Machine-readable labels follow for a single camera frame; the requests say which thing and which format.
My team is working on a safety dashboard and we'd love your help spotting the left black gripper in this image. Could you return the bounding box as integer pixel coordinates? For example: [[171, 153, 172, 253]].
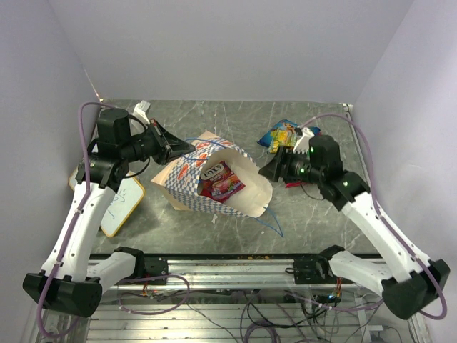
[[120, 119, 195, 165]]

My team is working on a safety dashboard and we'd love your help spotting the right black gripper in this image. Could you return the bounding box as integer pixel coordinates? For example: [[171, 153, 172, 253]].
[[258, 145, 323, 185]]

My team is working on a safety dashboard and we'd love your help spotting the blue snack bag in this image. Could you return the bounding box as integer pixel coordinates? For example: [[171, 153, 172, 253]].
[[258, 119, 321, 154]]

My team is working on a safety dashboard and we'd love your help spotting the blue checkered paper bag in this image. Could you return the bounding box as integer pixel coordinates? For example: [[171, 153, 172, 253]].
[[151, 131, 283, 237]]

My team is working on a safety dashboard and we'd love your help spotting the red chips bag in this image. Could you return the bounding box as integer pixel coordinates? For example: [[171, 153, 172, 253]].
[[285, 182, 303, 188]]

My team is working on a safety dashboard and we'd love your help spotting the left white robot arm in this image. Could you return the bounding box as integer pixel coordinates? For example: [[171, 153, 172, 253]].
[[23, 108, 195, 318]]

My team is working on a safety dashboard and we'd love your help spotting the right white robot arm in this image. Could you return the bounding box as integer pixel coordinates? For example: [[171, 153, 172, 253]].
[[259, 135, 451, 320]]

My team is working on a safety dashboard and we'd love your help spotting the magenta candy packet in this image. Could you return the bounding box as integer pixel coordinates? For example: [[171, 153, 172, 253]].
[[199, 161, 246, 203]]

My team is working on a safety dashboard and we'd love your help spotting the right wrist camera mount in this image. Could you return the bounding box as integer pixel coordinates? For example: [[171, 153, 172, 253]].
[[293, 126, 320, 154]]

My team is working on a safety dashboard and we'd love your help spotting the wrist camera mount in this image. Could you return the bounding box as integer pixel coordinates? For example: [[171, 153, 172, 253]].
[[132, 100, 151, 126], [293, 126, 320, 154]]

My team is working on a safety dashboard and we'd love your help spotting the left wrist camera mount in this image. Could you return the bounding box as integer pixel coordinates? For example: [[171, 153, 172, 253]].
[[132, 100, 151, 126]]

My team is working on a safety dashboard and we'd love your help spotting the small whiteboard yellow frame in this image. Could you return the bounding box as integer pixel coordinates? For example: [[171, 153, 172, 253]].
[[68, 167, 146, 239]]

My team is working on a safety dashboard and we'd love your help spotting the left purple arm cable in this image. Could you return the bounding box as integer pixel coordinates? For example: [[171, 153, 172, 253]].
[[36, 101, 119, 339]]

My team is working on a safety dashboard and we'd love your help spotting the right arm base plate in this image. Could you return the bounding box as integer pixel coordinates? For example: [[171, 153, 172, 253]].
[[292, 255, 337, 285]]

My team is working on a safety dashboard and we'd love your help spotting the aluminium frame rail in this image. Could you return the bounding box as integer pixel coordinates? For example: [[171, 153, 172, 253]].
[[85, 257, 393, 289]]

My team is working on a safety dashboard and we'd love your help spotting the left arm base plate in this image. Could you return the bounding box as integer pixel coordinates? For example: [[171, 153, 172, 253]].
[[118, 254, 169, 285]]

